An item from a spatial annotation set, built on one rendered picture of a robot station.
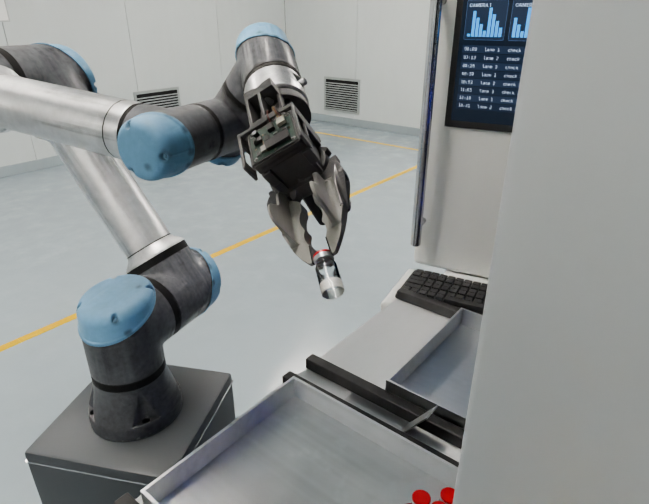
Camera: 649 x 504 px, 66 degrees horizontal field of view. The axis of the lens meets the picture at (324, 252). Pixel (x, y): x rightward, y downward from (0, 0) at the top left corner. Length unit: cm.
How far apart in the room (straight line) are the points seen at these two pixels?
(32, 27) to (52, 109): 498
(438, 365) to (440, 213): 52
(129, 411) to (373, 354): 40
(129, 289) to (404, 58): 596
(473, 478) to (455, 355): 73
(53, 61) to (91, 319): 43
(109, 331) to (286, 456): 31
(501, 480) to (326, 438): 57
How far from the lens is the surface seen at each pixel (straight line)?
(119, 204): 92
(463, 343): 93
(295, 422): 76
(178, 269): 90
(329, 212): 49
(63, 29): 583
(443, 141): 124
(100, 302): 83
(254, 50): 68
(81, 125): 70
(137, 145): 62
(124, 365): 84
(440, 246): 132
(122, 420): 89
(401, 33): 661
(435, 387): 83
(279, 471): 70
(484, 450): 17
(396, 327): 95
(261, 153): 52
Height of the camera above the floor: 141
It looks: 26 degrees down
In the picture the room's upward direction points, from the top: straight up
